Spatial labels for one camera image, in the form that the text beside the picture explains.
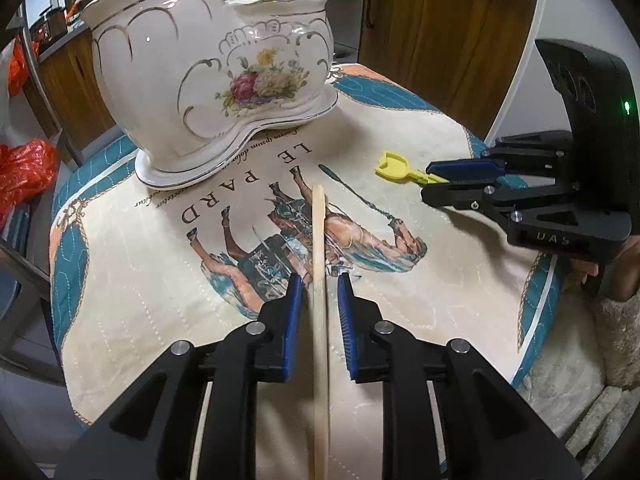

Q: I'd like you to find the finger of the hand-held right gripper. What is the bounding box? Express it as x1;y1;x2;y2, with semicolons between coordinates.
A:
426;129;579;182
420;179;632;234

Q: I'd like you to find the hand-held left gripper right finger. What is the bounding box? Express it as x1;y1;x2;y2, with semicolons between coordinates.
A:
336;272;583;480

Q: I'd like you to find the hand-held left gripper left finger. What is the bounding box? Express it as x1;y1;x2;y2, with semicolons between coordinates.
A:
54;274;305;480

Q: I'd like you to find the wooden chopstick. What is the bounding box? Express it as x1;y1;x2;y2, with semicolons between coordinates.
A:
311;184;332;480

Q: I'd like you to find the yellow green plastic utensil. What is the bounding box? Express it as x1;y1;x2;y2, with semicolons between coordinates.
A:
376;150;449;184

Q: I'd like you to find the white floral ceramic utensil holder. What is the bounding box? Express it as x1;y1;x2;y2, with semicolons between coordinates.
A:
81;0;339;191

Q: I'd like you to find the person's right hand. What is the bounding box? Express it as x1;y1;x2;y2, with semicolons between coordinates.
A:
570;235;640;303

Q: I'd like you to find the printed quilted mat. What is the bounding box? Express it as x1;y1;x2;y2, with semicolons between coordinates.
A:
49;62;566;480

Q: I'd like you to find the white fluffy cloth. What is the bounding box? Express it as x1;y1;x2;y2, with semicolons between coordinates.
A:
514;355;637;455

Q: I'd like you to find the metal shelf rack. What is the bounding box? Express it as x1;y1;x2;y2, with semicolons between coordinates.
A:
0;2;81;388

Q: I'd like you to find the large red plastic bag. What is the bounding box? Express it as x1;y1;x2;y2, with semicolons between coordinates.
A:
0;139;60;228

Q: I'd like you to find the wooden cabinet with countertop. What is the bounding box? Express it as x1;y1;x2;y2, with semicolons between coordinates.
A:
36;30;133;163

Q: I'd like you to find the small red plastic bag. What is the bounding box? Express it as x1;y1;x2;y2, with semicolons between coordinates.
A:
7;40;41;97

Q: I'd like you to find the dark rice cooker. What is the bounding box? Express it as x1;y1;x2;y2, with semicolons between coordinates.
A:
29;7;67;42

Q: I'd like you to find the white curved frame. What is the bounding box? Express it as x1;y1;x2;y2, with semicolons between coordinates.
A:
481;0;557;148

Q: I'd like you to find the wooden cabinet with black handle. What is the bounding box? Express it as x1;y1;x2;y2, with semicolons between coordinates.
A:
359;0;543;138

